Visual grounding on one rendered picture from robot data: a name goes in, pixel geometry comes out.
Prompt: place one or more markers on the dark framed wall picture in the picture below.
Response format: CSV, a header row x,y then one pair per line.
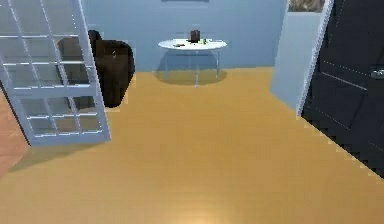
x,y
185,0

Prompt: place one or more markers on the dark brown box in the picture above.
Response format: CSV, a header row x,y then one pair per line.
x,y
195,35

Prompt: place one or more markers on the black room door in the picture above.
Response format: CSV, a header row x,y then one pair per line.
x,y
350,83

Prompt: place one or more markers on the small green object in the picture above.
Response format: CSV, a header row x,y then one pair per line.
x,y
203,41

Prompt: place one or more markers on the dark brown armchair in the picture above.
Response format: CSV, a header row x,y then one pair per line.
x,y
115,70

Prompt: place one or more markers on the white round table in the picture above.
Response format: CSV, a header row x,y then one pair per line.
x,y
192,45

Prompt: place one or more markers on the white glass-paned room door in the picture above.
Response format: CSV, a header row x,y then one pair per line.
x,y
87,90

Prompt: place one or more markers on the small dark flat object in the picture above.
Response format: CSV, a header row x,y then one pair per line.
x,y
179,45

